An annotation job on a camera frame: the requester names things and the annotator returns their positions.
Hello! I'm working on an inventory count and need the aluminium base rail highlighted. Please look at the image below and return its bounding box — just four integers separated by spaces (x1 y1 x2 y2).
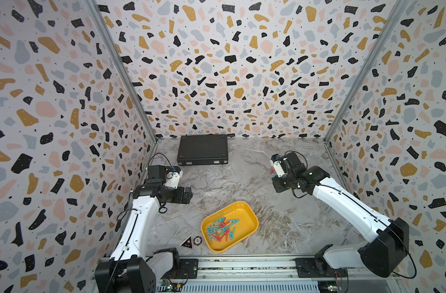
155 255 407 293

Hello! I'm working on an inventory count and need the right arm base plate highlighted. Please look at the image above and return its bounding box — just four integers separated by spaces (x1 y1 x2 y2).
294 257 347 278

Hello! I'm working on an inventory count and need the yellow plastic storage tray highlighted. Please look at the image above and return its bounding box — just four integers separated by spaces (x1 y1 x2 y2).
201 201 259 253

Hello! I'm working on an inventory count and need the black hard case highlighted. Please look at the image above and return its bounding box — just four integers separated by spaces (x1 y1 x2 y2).
177 134 228 166

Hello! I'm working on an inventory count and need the right frame aluminium post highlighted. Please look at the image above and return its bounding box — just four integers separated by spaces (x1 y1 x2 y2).
324 0 409 146

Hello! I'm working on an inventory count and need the frame aluminium post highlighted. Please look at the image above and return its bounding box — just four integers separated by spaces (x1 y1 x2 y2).
84 0 158 145
324 0 409 146

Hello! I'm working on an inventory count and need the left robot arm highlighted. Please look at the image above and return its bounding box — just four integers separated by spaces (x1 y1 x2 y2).
94 165 193 293

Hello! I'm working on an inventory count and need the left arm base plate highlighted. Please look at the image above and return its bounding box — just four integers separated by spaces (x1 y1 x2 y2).
147 258 199 280

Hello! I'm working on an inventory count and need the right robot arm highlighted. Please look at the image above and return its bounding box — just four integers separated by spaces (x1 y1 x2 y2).
270 151 410 278

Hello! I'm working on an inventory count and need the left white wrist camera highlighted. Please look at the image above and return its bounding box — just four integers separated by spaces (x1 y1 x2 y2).
165 166 183 189

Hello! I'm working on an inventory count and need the red clothespin in tray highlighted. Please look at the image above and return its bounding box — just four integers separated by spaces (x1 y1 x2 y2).
214 217 232 228

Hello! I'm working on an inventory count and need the black triangle marker sticker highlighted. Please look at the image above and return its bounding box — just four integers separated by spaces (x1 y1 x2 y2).
180 235 194 250

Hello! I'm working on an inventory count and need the left frame aluminium post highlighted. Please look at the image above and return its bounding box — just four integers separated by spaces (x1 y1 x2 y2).
84 0 158 145

